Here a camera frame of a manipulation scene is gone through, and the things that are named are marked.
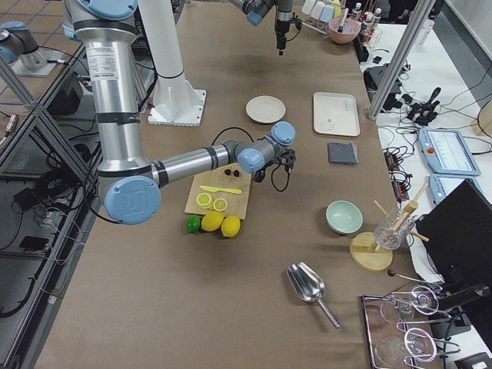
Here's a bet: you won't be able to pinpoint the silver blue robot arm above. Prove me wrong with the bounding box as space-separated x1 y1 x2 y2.
231 0 302 55
64 1 296 225

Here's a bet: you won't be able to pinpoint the blue teach pendant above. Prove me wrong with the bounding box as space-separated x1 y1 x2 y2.
428 174 466 205
417 128 481 177

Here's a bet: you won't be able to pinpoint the wooden mug tree stand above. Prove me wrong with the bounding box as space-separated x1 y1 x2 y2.
350 182 429 271

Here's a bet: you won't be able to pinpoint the white cup rack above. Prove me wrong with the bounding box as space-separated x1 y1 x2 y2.
301 16 328 35

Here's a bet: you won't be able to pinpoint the mint green bowl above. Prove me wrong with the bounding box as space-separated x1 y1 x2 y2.
325 200 363 234

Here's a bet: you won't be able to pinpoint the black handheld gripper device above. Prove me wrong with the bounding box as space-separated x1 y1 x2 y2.
401 87 441 126

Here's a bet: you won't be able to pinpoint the grey folded cloth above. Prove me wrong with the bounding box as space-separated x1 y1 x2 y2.
327 141 358 166

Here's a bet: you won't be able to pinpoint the metal scoop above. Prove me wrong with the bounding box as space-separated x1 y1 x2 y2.
286 261 341 329

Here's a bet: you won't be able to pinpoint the aluminium frame post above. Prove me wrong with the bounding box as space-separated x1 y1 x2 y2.
367 0 435 121

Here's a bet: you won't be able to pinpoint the blue cup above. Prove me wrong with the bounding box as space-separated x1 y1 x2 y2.
320 4 334 23

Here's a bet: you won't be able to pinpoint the lemon slice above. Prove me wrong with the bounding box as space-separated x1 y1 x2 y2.
212 198 228 212
196 192 214 209

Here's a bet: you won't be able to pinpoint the yellow lemon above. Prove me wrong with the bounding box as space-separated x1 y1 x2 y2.
201 211 224 231
221 215 241 238

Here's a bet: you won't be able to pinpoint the round beige plate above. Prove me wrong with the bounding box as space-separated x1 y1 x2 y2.
245 95 286 124

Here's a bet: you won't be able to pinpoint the metal muddler tool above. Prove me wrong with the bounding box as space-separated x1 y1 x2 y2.
337 8 349 33

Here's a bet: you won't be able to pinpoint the crystal glass on stand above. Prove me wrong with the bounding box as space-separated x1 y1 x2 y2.
374 208 414 252

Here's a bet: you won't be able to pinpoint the black monitor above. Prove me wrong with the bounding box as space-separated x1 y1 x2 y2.
417 179 491 289

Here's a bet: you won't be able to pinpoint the black stand device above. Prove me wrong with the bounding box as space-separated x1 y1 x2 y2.
363 64 402 110

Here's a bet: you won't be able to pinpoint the yellow plastic knife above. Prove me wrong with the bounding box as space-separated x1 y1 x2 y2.
199 185 243 194

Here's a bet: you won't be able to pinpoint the yellow cup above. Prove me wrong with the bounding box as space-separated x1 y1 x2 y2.
331 0 342 18

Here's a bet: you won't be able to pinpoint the pink cup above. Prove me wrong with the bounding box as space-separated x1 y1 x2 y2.
311 1 325 20

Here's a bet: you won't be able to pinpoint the beige rectangular tray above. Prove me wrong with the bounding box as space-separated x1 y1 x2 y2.
313 92 361 137

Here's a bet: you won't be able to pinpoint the pink bowl with ice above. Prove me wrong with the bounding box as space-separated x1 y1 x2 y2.
328 18 361 45

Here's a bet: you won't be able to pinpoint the bottles in copper wire basket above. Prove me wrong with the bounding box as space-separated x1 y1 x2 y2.
351 1 382 50

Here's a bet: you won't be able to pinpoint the white pillar with base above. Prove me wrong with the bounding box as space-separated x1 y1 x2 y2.
138 0 207 127

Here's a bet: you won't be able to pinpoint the white cup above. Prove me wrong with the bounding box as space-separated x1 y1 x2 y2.
301 0 316 15

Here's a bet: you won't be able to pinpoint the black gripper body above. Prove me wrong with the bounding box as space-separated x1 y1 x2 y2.
274 12 302 35
253 149 296 183

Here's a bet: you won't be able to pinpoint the wire glass rack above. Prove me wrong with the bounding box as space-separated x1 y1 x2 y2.
361 284 460 368

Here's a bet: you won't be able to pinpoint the wooden cutting board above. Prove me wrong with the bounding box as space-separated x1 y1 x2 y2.
184 163 252 221

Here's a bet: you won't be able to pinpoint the green lime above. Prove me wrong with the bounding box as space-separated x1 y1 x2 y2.
186 214 201 234

